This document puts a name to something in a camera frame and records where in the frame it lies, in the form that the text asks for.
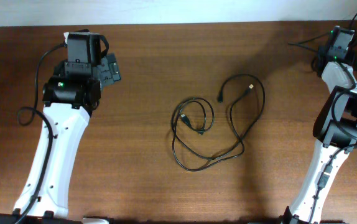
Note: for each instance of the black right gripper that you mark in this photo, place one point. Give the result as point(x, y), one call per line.
point(351, 55)

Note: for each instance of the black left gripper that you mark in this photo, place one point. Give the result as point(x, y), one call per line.
point(110, 68)

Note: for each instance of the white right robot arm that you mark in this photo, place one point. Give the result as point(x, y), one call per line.
point(335, 128)

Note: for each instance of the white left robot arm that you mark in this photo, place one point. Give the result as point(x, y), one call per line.
point(70, 97)

